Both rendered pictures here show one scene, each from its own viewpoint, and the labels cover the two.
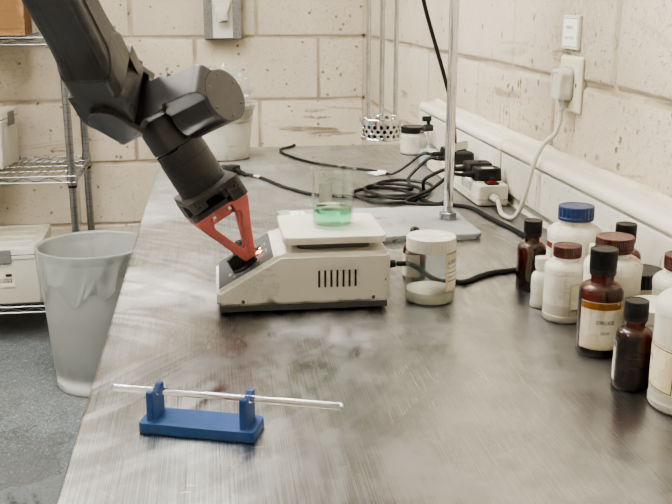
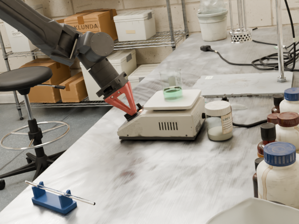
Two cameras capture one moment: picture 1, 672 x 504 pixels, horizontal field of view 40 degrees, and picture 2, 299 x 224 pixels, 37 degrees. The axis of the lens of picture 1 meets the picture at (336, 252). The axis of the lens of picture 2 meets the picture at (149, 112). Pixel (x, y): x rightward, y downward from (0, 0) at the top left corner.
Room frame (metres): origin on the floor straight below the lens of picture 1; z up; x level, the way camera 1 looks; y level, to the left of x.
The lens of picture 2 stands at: (0.13, -0.45, 1.19)
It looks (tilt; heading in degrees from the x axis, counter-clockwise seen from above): 20 degrees down; 29
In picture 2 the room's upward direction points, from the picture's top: 9 degrees counter-clockwise
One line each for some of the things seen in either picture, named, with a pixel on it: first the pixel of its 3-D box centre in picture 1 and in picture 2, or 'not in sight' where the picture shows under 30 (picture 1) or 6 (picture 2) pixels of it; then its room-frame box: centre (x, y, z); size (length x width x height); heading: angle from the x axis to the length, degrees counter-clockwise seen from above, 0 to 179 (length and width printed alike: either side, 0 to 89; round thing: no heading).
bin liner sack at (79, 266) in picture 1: (99, 311); not in sight; (2.57, 0.70, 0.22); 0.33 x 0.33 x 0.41
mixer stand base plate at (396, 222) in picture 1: (373, 223); (241, 84); (1.43, -0.06, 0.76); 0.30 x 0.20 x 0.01; 98
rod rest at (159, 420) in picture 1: (201, 410); (52, 196); (0.71, 0.11, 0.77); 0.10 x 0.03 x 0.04; 79
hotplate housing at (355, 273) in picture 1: (308, 263); (165, 115); (1.07, 0.03, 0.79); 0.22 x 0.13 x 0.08; 97
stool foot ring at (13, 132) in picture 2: not in sight; (35, 134); (1.92, 1.32, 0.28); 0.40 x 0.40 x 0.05
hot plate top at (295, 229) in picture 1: (329, 228); (173, 99); (1.08, 0.01, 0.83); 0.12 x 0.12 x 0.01; 7
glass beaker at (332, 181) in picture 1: (334, 195); (172, 84); (1.07, 0.00, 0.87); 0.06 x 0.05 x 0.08; 50
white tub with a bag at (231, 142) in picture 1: (223, 110); (212, 15); (2.10, 0.25, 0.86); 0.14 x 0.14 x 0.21
